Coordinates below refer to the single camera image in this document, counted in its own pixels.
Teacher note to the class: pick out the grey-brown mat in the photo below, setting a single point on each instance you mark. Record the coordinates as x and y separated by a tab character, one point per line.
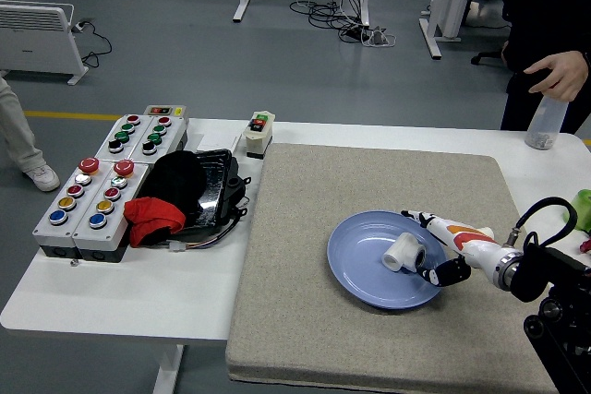
323	191

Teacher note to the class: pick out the white table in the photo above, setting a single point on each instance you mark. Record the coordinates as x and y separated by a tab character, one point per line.
138	297

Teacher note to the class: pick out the person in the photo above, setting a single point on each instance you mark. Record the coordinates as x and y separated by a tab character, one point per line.
18	135
549	6

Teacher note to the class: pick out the dark red small object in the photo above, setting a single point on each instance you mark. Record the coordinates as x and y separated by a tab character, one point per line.
586	245

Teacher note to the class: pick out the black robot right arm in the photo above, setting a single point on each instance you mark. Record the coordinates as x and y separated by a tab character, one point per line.
554	265

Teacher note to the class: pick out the white paper card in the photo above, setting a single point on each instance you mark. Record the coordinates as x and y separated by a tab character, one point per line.
214	141

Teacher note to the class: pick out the person's left hand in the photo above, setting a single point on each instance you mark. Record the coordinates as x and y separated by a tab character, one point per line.
565	75

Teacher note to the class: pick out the black office chair base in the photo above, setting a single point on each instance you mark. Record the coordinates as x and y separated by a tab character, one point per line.
487	57

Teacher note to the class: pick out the white start-stop switch box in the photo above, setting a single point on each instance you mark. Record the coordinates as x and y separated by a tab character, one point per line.
258	135

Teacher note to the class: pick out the grey four-button control box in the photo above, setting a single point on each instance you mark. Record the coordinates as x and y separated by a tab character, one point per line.
111	133
173	135

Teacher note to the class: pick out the red cloth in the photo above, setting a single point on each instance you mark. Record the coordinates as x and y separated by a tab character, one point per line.
152	214

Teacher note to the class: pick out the small white tee pipe fitting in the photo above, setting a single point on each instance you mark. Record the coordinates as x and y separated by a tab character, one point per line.
486	230

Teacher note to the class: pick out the black cloth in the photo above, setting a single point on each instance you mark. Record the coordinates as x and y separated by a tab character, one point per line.
177	177

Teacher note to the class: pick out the blue plate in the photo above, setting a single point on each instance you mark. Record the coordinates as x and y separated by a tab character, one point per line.
365	274

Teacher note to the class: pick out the white desk frame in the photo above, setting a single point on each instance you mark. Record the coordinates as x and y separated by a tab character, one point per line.
450	6

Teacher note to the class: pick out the black plastic tray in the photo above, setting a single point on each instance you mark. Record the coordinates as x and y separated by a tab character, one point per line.
217	182

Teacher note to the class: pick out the small grey switch panel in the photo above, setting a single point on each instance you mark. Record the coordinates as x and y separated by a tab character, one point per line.
164	111

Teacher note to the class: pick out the clear spray bottle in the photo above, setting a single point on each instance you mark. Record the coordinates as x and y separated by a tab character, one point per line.
545	128

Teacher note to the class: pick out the white panel heater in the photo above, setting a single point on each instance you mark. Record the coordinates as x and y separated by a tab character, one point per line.
32	39

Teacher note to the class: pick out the large white tee pipe fitting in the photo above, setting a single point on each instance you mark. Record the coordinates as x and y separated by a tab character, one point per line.
399	253

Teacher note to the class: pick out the green cup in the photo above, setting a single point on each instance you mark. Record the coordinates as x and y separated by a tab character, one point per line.
582	209

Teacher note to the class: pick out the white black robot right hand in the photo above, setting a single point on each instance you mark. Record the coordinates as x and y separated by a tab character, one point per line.
461	239

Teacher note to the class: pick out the grey five-button control box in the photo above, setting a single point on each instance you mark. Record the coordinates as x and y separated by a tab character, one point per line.
55	232
117	228

